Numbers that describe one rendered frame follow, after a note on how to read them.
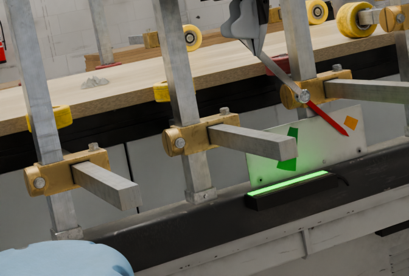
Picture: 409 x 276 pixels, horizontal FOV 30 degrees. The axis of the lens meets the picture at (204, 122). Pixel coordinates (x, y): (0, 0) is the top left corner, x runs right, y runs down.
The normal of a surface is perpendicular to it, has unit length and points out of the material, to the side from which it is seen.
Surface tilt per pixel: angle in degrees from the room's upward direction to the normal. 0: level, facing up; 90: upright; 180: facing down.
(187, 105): 90
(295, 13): 90
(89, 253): 5
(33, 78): 90
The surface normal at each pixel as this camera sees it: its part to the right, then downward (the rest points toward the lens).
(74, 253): -0.11, -0.97
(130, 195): 0.41, 0.08
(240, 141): -0.90, 0.22
